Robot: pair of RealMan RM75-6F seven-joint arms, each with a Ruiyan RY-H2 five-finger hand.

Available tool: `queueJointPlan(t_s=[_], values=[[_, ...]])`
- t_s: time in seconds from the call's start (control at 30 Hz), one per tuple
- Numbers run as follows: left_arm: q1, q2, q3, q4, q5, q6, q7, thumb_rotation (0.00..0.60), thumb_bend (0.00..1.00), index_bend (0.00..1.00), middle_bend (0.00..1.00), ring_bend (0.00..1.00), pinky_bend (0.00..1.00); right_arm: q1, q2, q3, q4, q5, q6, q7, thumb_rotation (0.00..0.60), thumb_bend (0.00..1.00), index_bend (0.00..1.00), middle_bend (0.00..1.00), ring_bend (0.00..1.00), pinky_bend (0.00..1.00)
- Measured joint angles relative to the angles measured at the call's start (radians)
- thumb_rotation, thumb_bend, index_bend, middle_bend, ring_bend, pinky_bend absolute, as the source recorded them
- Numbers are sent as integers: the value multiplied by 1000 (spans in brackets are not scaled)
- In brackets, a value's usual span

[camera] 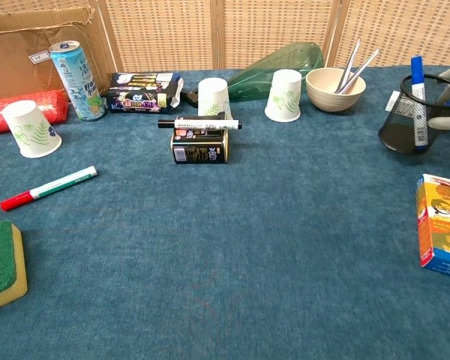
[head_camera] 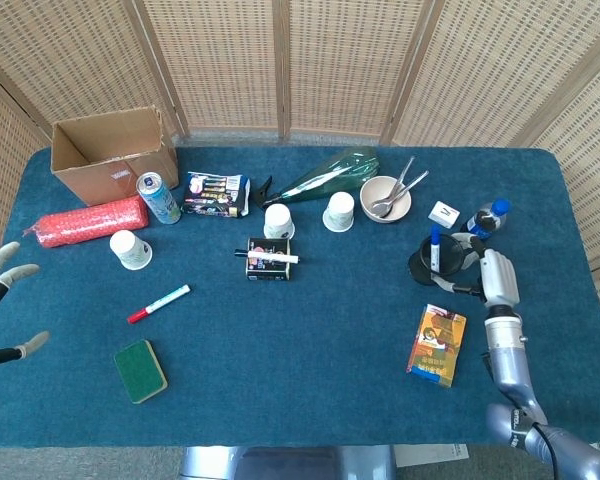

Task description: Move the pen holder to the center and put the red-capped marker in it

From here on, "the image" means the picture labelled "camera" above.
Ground blue cap marker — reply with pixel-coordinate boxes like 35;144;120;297
410;55;429;151

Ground black mesh pen holder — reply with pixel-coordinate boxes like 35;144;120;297
377;73;450;156

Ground red cap marker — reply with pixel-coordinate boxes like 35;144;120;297
0;166;98;212

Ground black cap marker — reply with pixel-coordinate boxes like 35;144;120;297
157;118;244;132

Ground small white card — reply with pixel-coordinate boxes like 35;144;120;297
385;91;401;113

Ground metal spoon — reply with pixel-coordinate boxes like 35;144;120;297
335;38;362;93
340;48;380;95

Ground beige bowl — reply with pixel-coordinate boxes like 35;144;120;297
305;67;368;113

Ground yellow blue box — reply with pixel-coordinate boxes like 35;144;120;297
415;173;450;281

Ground green plastic bag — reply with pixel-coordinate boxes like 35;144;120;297
226;41;326;102

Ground white paper cup green leaves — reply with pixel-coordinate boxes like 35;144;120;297
264;68;303;123
196;77;233;119

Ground black clip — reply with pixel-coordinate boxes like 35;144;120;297
179;89;200;110

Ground black tin can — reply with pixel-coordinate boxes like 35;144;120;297
170;127;230;165

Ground blue table carpet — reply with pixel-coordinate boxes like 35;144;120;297
0;65;450;360

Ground bamboo folding screen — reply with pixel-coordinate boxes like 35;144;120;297
0;0;450;72

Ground black sanitary pad pack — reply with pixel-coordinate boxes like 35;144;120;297
105;71;185;115

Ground light blue drink can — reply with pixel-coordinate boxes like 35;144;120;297
49;40;107;122

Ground red foil package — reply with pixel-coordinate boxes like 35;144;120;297
0;89;70;137

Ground paper cup with blue flower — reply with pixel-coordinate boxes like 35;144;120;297
1;100;63;159

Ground open cardboard box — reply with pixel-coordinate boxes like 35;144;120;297
0;6;116;101

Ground green yellow sponge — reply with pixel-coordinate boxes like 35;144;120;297
0;219;29;315

